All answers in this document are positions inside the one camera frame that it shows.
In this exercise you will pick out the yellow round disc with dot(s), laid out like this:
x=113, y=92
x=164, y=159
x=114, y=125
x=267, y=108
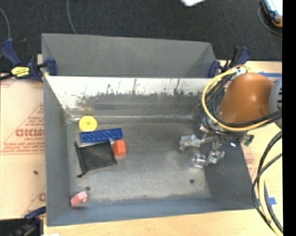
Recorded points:
x=88, y=123

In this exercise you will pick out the blue flat block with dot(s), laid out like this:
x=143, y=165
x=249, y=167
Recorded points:
x=101, y=135

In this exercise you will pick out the brown cardboard board, red print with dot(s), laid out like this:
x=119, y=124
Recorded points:
x=20, y=156

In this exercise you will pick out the grey metal bin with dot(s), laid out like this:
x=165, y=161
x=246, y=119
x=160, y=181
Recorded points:
x=150, y=171

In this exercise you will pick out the pink block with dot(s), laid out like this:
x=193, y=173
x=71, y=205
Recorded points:
x=78, y=198

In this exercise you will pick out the orange block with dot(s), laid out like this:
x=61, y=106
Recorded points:
x=119, y=148

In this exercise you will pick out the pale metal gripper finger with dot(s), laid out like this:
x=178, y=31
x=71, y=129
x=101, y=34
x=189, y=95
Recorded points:
x=190, y=142
x=215, y=157

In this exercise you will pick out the black cloth pouch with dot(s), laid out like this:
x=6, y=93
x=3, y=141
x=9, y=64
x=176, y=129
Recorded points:
x=96, y=156

